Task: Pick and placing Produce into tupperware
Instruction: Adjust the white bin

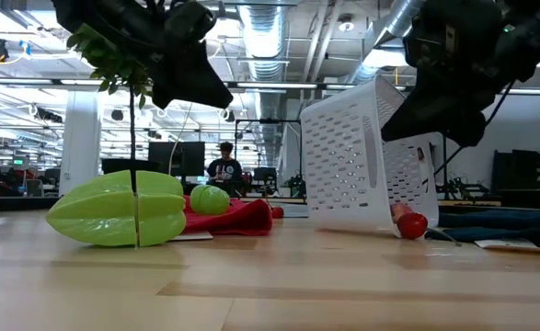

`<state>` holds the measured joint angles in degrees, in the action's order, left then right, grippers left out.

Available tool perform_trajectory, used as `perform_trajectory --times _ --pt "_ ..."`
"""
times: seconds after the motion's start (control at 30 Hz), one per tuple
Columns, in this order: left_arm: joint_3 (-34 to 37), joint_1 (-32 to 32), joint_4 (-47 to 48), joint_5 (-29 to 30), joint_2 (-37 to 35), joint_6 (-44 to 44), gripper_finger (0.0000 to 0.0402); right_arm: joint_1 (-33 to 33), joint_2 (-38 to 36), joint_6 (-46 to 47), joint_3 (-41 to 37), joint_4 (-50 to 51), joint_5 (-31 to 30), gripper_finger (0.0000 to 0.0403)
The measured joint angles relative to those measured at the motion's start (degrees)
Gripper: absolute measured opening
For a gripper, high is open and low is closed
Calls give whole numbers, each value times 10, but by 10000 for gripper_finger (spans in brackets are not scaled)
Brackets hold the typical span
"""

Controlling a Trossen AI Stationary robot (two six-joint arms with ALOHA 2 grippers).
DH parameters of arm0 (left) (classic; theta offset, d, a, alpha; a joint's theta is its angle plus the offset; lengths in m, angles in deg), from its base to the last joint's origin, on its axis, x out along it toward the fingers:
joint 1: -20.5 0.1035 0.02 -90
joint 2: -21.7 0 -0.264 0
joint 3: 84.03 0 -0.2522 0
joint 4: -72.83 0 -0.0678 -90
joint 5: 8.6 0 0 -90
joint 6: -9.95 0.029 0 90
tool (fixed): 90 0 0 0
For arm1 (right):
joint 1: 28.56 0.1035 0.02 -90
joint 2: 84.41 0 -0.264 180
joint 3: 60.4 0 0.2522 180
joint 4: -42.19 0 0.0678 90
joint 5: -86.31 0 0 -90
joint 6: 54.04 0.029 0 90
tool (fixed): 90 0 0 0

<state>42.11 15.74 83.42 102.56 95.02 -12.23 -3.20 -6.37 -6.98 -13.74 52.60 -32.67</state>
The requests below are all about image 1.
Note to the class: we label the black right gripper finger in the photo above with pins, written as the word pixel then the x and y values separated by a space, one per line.
pixel 453 115

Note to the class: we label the red cherry toy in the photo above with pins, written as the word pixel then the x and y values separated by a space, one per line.
pixel 412 226
pixel 277 212

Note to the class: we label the light green starfruit toy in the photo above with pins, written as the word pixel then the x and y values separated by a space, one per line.
pixel 99 211

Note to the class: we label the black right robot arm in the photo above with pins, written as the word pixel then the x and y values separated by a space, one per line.
pixel 536 32

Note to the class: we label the black computer monitor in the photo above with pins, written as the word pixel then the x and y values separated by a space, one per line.
pixel 177 158

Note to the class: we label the navy blue cloth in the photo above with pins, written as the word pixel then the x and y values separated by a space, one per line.
pixel 504 227

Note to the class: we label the red cloth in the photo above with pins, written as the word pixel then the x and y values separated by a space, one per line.
pixel 237 220

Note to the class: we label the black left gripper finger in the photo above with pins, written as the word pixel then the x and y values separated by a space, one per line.
pixel 191 78

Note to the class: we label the white card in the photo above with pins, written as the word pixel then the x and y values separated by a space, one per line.
pixel 193 236

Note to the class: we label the silver spiral air duct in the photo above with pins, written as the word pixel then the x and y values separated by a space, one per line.
pixel 265 41

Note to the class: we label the green plant in black pot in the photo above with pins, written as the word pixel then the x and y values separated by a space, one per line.
pixel 108 64

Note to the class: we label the black metal stand frame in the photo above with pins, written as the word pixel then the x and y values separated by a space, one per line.
pixel 269 121

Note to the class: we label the person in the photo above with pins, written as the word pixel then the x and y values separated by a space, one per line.
pixel 224 172

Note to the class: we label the white paper label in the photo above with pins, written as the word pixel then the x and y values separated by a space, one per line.
pixel 513 245

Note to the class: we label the white square pillar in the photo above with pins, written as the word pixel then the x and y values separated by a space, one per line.
pixel 80 142

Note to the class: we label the pink peach toy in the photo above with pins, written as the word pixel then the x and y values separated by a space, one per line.
pixel 398 210

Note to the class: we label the black equipment rack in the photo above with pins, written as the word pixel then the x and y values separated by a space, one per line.
pixel 525 170

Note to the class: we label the green cabbage toy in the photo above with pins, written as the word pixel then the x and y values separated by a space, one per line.
pixel 210 200

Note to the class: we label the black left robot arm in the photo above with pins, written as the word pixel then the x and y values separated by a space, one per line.
pixel 113 16

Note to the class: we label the white perforated plastic basket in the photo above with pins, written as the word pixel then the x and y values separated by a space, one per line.
pixel 343 156

